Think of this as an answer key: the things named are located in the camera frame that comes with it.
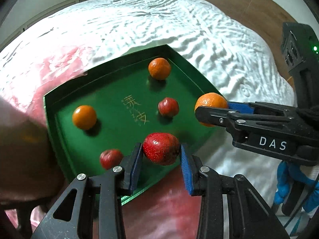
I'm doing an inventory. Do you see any orange mandarin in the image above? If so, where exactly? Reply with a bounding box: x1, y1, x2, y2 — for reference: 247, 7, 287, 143
148, 57, 171, 80
72, 105, 97, 130
194, 92, 228, 127

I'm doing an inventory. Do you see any black and brown juicer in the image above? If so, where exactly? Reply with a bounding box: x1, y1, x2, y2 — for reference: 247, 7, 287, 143
0, 95, 66, 239

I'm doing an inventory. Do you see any wooden headboard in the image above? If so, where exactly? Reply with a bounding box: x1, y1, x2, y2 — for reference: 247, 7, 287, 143
150, 0, 299, 87

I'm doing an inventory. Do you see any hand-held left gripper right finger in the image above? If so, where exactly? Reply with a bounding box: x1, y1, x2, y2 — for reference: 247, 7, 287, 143
180, 144, 291, 239

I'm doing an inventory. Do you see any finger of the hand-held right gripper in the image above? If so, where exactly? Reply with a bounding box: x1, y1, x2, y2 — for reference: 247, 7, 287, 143
227, 101, 299, 120
195, 105, 252, 133

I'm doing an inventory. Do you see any pink plastic sheet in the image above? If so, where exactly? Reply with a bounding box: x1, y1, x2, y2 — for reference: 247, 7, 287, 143
0, 40, 207, 239

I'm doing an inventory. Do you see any green cardboard tray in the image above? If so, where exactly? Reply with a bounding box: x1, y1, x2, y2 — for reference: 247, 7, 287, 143
43, 44, 228, 206

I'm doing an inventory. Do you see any small red fruit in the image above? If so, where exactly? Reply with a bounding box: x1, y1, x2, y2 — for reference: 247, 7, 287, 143
100, 149, 124, 170
158, 97, 179, 117
143, 133, 180, 166

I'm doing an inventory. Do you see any white bed sheet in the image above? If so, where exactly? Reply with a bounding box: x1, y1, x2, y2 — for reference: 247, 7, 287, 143
0, 0, 299, 229

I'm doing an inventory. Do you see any person's right hand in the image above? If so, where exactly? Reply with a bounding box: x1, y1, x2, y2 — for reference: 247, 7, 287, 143
273, 161, 319, 233

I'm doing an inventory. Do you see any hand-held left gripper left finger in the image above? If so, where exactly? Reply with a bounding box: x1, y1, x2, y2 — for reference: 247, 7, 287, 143
31, 142, 144, 239

